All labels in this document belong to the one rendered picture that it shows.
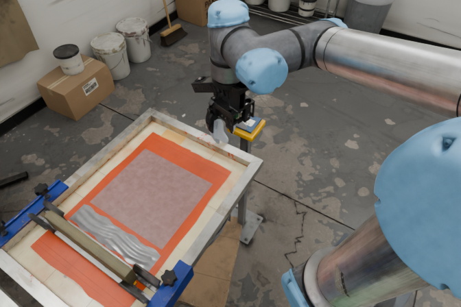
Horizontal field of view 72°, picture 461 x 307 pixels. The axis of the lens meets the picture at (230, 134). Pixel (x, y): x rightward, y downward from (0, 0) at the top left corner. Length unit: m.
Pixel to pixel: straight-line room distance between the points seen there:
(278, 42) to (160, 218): 0.81
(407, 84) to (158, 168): 1.03
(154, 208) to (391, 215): 1.00
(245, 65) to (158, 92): 2.67
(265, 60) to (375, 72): 0.16
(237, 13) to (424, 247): 0.45
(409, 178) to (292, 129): 2.53
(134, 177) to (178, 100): 1.82
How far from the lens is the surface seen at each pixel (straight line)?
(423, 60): 0.45
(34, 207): 1.31
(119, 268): 1.02
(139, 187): 1.27
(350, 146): 2.77
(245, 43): 0.55
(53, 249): 1.25
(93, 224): 1.23
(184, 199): 1.21
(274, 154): 2.57
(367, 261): 0.40
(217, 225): 1.11
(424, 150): 0.25
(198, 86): 0.77
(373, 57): 0.48
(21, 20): 3.00
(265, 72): 0.51
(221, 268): 2.08
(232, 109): 0.70
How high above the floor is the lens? 1.98
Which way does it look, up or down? 47 degrees down
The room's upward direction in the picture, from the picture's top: straight up
